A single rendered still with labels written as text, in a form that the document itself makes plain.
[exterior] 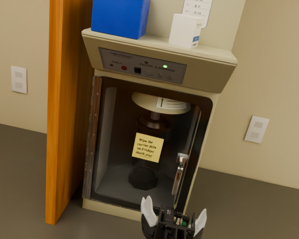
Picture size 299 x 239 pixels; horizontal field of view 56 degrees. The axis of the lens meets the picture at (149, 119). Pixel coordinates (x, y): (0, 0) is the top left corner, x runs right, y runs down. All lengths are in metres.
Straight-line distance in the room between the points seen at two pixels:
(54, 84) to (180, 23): 0.31
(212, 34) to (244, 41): 0.46
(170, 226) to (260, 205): 0.68
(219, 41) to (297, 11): 0.53
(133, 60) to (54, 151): 0.32
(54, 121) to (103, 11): 0.29
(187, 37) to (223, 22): 0.12
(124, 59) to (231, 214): 0.69
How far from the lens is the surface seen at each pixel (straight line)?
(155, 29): 0.69
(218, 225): 1.03
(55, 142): 0.75
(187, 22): 0.60
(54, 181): 0.82
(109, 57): 0.65
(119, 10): 0.59
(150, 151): 0.78
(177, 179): 0.76
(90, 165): 0.85
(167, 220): 0.57
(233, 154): 1.30
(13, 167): 1.16
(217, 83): 0.65
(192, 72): 0.63
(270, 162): 1.35
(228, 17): 0.69
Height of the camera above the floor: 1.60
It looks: 24 degrees down
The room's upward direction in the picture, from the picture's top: 10 degrees clockwise
